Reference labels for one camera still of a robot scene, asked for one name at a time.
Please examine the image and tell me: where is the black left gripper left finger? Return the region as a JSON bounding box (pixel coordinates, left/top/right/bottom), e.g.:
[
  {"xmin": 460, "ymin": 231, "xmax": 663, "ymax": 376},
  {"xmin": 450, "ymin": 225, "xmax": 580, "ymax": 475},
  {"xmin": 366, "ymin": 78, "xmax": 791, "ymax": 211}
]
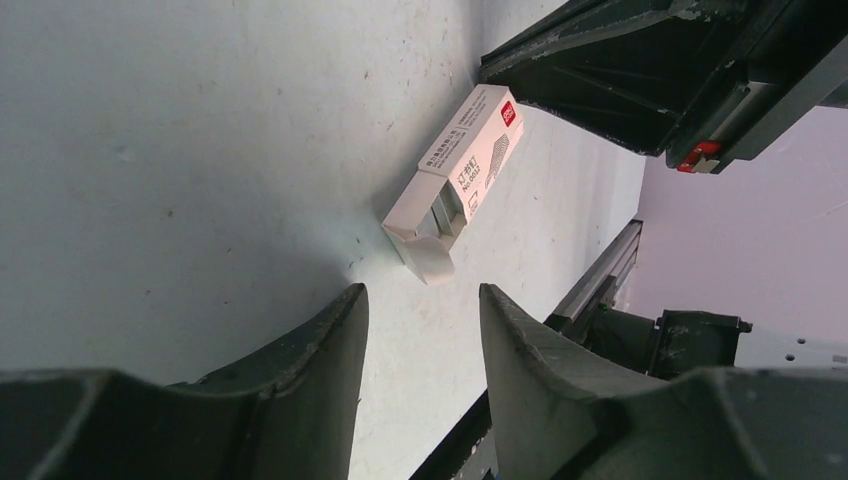
[{"xmin": 1, "ymin": 283, "xmax": 369, "ymax": 479}]

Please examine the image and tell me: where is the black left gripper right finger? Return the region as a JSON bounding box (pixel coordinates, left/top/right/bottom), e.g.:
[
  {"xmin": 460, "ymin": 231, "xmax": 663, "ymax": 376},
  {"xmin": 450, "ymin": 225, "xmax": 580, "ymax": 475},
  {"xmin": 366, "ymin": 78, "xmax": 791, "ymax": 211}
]
[{"xmin": 478, "ymin": 283, "xmax": 848, "ymax": 480}]

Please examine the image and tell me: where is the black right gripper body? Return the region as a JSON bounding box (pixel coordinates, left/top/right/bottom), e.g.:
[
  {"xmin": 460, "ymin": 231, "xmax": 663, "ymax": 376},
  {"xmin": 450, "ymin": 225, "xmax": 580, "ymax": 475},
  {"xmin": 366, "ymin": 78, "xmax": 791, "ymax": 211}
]
[{"xmin": 665, "ymin": 1, "xmax": 847, "ymax": 175}]

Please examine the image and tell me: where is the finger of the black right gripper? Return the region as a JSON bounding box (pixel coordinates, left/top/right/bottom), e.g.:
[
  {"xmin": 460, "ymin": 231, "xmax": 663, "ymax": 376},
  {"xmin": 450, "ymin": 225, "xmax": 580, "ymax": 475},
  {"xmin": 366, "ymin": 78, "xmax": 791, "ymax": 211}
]
[{"xmin": 479, "ymin": 1, "xmax": 749, "ymax": 155}]

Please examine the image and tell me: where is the staple box tray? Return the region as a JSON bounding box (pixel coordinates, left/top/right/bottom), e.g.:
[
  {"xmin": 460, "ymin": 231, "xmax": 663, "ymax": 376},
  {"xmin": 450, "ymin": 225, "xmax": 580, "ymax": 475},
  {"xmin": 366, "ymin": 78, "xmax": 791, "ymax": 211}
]
[{"xmin": 382, "ymin": 171, "xmax": 466, "ymax": 286}]

